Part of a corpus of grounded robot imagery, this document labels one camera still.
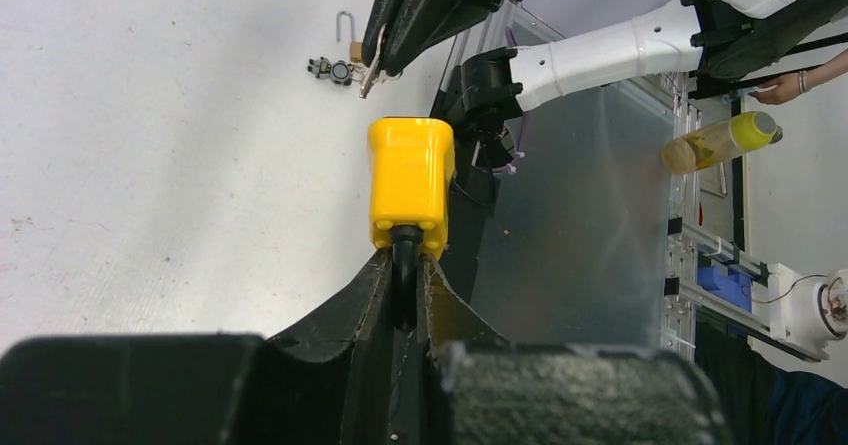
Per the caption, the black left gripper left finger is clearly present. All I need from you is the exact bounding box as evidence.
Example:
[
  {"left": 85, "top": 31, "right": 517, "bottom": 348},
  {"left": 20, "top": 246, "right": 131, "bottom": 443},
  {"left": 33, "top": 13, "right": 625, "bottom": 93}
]
[{"left": 1, "top": 250, "right": 394, "bottom": 444}]

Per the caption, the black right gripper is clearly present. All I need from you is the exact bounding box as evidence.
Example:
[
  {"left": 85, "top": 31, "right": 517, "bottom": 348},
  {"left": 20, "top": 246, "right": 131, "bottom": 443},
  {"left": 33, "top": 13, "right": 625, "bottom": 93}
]
[{"left": 361, "top": 0, "right": 505, "bottom": 74}]

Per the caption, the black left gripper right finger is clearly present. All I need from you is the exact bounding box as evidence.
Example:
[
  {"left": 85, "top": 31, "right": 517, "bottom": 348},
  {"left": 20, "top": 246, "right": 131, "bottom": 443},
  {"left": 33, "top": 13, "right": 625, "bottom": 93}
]
[{"left": 416, "top": 255, "right": 734, "bottom": 444}]

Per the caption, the brass padlock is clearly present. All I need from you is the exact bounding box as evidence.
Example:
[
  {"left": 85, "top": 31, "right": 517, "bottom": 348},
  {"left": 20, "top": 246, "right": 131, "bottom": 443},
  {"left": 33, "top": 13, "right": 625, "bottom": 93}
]
[{"left": 335, "top": 10, "right": 363, "bottom": 63}]

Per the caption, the yellow padlock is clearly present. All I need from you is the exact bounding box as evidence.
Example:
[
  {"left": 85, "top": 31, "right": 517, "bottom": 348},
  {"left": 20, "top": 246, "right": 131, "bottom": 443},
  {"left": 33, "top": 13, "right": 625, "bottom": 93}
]
[{"left": 367, "top": 117, "right": 455, "bottom": 332}]

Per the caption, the silver keys bunch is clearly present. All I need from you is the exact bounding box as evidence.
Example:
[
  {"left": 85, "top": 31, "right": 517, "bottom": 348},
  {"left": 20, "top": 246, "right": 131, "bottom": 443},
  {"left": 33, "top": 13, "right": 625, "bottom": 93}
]
[{"left": 359, "top": 24, "right": 403, "bottom": 99}]

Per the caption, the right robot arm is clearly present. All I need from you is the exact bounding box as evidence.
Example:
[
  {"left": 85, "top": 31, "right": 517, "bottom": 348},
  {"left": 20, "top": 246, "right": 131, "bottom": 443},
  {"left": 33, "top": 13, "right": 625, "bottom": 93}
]
[{"left": 360, "top": 0, "right": 847, "bottom": 137}]

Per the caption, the person hand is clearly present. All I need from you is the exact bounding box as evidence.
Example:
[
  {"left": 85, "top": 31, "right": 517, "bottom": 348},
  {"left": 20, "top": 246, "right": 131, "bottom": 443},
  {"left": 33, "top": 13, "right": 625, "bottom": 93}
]
[{"left": 749, "top": 71, "right": 807, "bottom": 105}]

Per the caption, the metal shelf rack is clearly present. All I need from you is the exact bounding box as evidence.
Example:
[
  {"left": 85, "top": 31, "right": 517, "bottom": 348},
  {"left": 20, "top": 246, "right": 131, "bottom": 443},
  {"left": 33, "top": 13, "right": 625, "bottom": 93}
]
[{"left": 662, "top": 77, "right": 848, "bottom": 364}]

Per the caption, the yellow capped bottle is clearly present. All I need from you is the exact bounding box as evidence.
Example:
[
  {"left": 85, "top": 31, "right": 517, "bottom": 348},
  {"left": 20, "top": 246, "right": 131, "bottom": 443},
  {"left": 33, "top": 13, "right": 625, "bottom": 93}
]
[{"left": 661, "top": 111, "right": 783, "bottom": 175}]

